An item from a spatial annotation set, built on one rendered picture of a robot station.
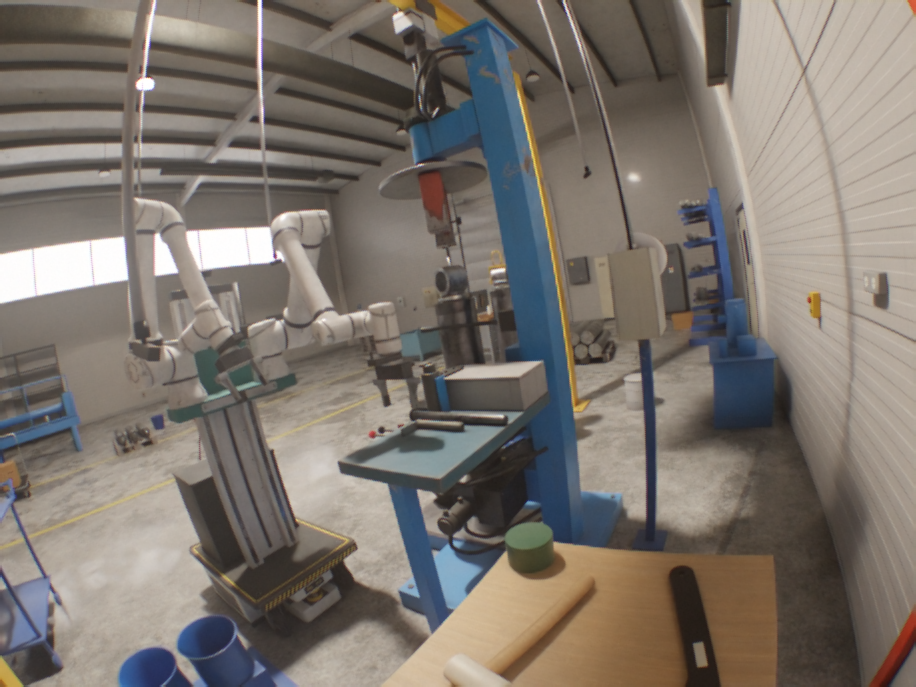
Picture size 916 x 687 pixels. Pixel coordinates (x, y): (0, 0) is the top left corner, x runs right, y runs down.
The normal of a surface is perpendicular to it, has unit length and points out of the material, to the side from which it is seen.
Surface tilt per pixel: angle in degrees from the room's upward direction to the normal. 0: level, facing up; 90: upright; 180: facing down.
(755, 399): 90
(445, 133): 90
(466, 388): 90
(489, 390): 90
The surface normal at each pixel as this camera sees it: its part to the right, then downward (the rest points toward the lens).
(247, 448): 0.83, -0.07
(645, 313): -0.54, 0.20
